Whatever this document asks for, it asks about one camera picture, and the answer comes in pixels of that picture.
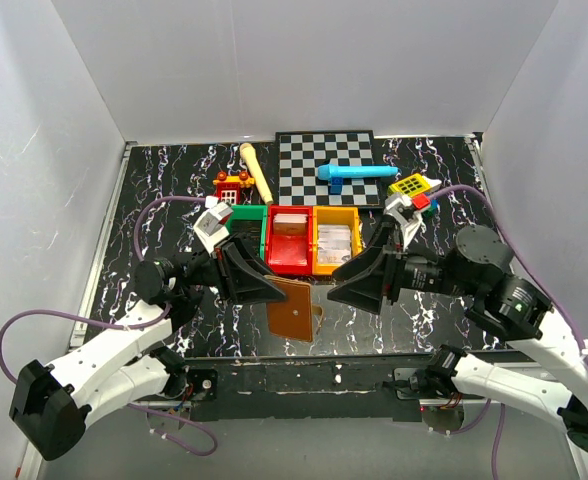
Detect black card in green bin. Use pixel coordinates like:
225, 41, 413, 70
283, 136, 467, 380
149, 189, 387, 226
231, 219, 262, 256

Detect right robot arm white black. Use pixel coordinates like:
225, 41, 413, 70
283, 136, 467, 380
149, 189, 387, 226
327, 225, 588, 453

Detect cards in yellow bin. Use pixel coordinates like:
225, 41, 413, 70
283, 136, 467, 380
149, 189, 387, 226
317, 224, 352, 265

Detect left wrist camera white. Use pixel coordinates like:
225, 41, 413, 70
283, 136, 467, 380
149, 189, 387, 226
194, 196, 233, 256

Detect green plastic bin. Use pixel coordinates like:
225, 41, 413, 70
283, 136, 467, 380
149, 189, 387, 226
220, 204, 267, 263

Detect blue toy microphone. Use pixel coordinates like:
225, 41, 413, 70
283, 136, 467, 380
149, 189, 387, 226
316, 164, 399, 182

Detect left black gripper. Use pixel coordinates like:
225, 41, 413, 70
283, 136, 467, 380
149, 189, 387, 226
174, 233, 291, 306

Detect yellow plastic bin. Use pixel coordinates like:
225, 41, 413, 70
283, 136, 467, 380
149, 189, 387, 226
312, 206, 363, 276

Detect card stack in red bin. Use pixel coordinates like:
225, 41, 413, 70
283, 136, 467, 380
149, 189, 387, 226
272, 213, 308, 236

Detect brown leather card holder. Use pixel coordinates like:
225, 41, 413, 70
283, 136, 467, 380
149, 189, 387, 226
266, 276, 324, 343

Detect red plastic bin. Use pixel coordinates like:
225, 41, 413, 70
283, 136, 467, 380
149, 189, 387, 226
265, 204, 313, 276

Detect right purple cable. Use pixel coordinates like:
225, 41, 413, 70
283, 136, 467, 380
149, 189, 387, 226
413, 184, 588, 480

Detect yellow green block toy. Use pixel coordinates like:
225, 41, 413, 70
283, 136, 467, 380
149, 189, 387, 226
387, 173, 442, 217

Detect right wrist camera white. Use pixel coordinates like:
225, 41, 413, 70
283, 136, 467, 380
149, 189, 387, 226
384, 193, 431, 250

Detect small blue toy block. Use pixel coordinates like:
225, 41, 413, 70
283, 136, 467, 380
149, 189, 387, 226
328, 177, 344, 195

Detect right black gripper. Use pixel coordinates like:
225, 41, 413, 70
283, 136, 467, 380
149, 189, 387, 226
325, 222, 478, 314

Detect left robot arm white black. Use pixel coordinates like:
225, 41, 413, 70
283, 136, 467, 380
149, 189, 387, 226
9, 235, 287, 461

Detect checkered chess board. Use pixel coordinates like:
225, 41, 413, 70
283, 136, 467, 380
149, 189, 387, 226
276, 130, 382, 208

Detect red toy block house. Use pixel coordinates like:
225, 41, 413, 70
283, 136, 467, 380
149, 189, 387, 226
213, 171, 255, 205

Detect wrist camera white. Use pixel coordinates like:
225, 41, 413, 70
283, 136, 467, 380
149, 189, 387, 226
384, 193, 431, 250
194, 196, 233, 256

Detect beige toy microphone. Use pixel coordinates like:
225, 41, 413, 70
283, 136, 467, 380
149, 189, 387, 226
239, 143, 274, 206

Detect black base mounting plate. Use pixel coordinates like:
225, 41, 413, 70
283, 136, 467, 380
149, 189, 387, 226
183, 354, 430, 422

